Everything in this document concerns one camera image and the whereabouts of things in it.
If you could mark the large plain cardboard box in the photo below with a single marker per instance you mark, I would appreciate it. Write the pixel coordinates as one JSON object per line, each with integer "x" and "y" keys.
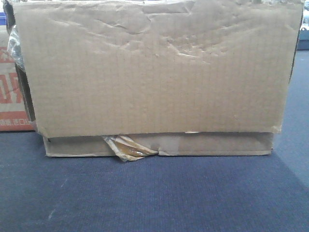
{"x": 140, "y": 78}

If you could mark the orange printed cardboard box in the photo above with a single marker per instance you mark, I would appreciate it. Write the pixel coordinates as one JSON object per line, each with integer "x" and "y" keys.
{"x": 12, "y": 110}

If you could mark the grey furniture far right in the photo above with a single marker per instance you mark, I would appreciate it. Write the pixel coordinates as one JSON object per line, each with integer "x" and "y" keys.
{"x": 303, "y": 38}

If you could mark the blue bin far left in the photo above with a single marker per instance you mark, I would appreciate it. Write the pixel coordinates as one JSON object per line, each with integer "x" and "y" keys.
{"x": 2, "y": 15}

